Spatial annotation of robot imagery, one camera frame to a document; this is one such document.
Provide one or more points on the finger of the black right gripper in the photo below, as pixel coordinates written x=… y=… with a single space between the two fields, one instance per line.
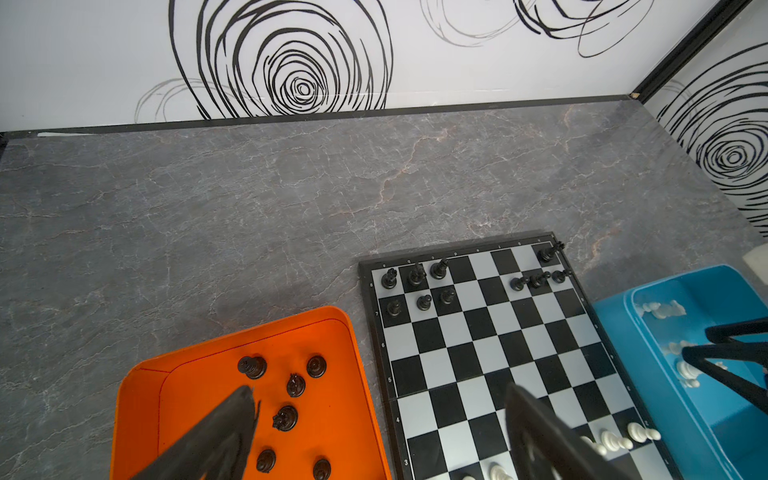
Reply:
x=729 y=333
x=751 y=352

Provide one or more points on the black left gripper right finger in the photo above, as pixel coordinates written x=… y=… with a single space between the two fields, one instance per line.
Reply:
x=542 y=446

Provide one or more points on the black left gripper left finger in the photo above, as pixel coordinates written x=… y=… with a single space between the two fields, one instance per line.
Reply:
x=217 y=447

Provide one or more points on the black chess rook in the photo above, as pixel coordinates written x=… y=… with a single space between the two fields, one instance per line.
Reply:
x=549 y=253

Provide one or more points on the blue plastic tray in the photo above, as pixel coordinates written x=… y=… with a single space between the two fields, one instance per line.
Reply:
x=709 y=430

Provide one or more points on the orange plastic tray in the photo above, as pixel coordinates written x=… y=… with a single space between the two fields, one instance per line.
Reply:
x=285 y=400

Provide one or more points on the black white chessboard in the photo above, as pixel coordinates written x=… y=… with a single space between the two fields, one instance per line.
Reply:
x=455 y=325

